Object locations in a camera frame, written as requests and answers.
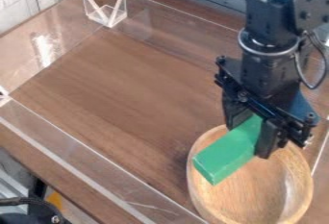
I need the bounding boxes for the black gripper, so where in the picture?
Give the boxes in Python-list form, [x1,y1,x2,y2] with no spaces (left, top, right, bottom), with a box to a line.
[214,56,318,159]

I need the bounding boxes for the green rectangular block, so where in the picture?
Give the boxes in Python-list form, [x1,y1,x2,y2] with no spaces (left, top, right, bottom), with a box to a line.
[192,114,262,186]

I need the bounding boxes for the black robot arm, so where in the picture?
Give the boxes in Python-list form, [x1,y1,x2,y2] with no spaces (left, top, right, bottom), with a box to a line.
[214,0,329,159]

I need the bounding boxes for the brown wooden bowl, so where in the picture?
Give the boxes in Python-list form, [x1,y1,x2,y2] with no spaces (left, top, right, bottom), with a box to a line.
[184,124,314,224]

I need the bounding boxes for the black device lower left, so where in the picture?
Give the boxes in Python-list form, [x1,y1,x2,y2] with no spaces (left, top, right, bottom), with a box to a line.
[0,209,72,224]

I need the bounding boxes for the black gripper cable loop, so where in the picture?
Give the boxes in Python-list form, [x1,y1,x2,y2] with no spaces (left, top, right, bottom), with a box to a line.
[292,30,329,91]

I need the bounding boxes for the clear acrylic enclosure wall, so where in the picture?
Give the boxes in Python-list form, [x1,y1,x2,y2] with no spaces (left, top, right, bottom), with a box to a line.
[0,0,329,224]

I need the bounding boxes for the clear acrylic corner bracket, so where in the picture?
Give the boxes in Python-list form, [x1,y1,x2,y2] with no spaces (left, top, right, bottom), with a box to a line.
[81,0,127,28]

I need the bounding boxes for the black cable lower left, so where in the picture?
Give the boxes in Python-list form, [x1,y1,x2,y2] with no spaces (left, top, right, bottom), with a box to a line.
[0,197,56,224]

